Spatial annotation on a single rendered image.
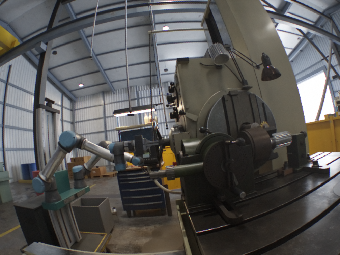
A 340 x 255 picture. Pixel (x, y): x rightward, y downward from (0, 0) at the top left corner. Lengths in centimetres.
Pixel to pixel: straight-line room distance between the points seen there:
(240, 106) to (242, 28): 85
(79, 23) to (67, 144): 529
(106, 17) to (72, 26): 126
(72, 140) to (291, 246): 116
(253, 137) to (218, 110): 36
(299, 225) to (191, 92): 100
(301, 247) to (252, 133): 57
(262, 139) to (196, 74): 68
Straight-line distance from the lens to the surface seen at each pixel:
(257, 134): 82
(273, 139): 94
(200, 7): 583
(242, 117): 111
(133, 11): 559
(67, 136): 113
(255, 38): 168
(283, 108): 152
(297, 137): 104
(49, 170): 123
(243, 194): 54
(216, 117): 105
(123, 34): 1080
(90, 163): 185
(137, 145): 106
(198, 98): 115
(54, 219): 168
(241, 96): 114
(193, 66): 124
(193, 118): 107
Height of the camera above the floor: 129
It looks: 6 degrees up
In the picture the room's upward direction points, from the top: 8 degrees counter-clockwise
